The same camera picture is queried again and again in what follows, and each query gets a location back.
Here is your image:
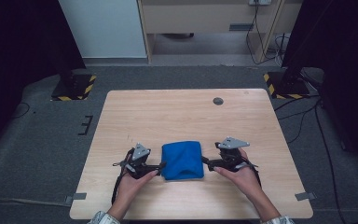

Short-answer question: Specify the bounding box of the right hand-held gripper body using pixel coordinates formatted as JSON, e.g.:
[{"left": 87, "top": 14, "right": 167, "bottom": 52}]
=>
[{"left": 214, "top": 136, "right": 251, "bottom": 173}]

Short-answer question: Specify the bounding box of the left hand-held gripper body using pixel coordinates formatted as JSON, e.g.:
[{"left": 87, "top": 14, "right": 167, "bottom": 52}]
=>
[{"left": 122, "top": 142, "right": 153, "bottom": 180}]

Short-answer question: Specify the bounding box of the blue cloth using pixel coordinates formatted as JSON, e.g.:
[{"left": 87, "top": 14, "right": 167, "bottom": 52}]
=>
[{"left": 160, "top": 140, "right": 205, "bottom": 182}]

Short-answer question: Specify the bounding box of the person's left hand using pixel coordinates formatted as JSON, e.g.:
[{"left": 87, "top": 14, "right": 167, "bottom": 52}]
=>
[{"left": 107, "top": 169, "right": 160, "bottom": 218}]

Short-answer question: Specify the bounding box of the person's right hand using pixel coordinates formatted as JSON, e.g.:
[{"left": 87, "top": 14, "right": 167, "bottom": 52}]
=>
[{"left": 213, "top": 147, "right": 264, "bottom": 200}]

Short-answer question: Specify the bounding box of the black tape floor mark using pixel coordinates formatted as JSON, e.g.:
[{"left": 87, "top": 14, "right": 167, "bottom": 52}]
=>
[{"left": 77, "top": 115, "right": 94, "bottom": 136}]

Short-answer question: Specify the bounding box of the grey tape piece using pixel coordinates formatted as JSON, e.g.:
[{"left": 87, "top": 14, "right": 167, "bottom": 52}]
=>
[
  {"left": 294, "top": 191, "right": 318, "bottom": 202},
  {"left": 63, "top": 192, "right": 88, "bottom": 206}
]

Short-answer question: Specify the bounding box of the black stand with striped base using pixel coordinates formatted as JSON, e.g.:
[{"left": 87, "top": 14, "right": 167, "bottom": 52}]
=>
[
  {"left": 50, "top": 59, "right": 97, "bottom": 102},
  {"left": 263, "top": 59, "right": 311, "bottom": 100}
]

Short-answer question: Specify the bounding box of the grey desk vent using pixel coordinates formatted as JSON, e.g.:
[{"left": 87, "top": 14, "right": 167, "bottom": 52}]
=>
[{"left": 228, "top": 22, "right": 255, "bottom": 32}]

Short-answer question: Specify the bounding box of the white panel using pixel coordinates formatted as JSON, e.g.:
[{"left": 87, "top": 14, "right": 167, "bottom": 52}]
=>
[{"left": 58, "top": 0, "right": 148, "bottom": 60}]

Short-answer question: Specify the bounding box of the light wooden desk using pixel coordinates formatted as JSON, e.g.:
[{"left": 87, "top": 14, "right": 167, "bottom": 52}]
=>
[{"left": 136, "top": 0, "right": 303, "bottom": 65}]

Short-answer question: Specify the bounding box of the black curtain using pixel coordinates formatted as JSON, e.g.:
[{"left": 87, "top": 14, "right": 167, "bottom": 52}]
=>
[
  {"left": 0, "top": 0, "right": 87, "bottom": 162},
  {"left": 281, "top": 0, "right": 358, "bottom": 180}
]

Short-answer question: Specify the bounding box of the white power strip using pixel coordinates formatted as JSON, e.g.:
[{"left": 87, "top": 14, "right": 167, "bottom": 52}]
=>
[{"left": 248, "top": 0, "right": 272, "bottom": 7}]

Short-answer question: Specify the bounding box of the right hand-held gripper cable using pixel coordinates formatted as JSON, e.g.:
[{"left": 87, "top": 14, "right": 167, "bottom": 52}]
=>
[{"left": 243, "top": 161, "right": 263, "bottom": 189}]

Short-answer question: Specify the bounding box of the hand-held gripper cable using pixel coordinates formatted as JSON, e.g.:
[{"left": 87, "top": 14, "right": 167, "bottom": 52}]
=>
[
  {"left": 111, "top": 148, "right": 136, "bottom": 205},
  {"left": 243, "top": 161, "right": 263, "bottom": 189}
]

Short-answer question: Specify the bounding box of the left hand-held gripper cable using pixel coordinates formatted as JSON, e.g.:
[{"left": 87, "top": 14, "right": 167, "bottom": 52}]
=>
[{"left": 111, "top": 148, "right": 136, "bottom": 205}]

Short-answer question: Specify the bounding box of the long black floor cable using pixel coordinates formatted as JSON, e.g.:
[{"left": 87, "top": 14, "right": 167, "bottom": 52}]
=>
[{"left": 314, "top": 98, "right": 343, "bottom": 224}]

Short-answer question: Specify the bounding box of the black power cable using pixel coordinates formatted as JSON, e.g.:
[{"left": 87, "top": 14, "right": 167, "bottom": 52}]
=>
[{"left": 245, "top": 3, "right": 278, "bottom": 66}]

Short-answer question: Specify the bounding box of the thin black floor cable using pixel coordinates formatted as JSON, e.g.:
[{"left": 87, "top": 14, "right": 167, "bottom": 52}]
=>
[{"left": 10, "top": 101, "right": 32, "bottom": 120}]

